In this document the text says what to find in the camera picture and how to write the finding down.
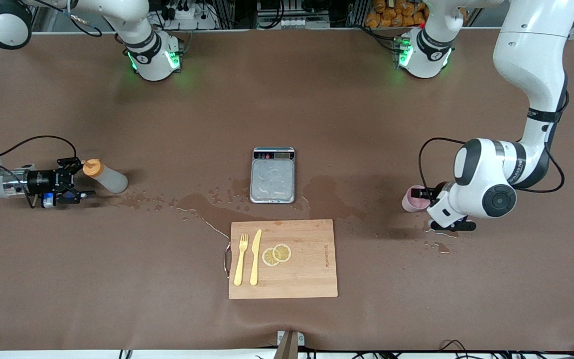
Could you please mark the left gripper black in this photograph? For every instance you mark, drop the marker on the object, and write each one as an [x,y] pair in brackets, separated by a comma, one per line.
[429,190]

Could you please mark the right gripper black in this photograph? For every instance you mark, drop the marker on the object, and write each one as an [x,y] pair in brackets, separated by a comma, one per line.
[41,180]

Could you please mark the pink plastic cup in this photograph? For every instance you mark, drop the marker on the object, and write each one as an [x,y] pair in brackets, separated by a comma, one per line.
[411,203]

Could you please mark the translucent sauce bottle orange cap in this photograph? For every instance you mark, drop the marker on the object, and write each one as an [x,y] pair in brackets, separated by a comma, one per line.
[110,179]

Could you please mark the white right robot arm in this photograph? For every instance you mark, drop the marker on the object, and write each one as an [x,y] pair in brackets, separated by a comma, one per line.
[152,60]

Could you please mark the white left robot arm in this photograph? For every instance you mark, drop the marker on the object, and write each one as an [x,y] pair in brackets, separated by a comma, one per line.
[531,50]

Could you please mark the silver kitchen scale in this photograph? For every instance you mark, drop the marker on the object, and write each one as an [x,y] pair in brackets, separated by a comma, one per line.
[272,182]

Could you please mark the lemon slice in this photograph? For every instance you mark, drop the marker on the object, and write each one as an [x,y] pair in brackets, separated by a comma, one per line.
[282,252]
[268,258]

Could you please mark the orange snack bags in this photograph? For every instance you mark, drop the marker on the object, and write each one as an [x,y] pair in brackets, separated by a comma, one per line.
[391,17]

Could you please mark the yellow plastic knife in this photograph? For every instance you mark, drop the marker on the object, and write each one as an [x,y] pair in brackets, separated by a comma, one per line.
[255,259]

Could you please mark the yellow plastic fork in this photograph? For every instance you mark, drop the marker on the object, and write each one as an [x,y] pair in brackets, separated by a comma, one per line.
[240,259]

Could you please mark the white power strip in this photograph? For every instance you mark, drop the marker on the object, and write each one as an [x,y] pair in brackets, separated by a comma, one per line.
[187,17]

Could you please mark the small white socket strip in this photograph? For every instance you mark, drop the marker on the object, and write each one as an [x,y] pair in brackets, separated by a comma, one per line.
[294,23]

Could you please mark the black electronics box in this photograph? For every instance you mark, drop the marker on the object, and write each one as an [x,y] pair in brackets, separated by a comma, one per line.
[292,6]

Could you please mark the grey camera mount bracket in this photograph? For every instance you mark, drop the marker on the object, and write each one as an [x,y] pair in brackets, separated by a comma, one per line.
[289,346]

